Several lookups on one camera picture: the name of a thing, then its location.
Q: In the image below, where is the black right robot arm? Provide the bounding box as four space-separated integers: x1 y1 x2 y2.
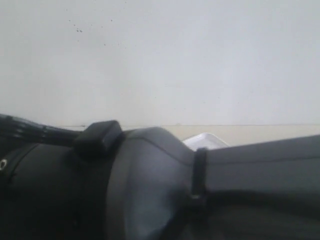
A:
0 128 320 240

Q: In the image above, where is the white plastic tray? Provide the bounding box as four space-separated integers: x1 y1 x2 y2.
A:
182 132 228 151

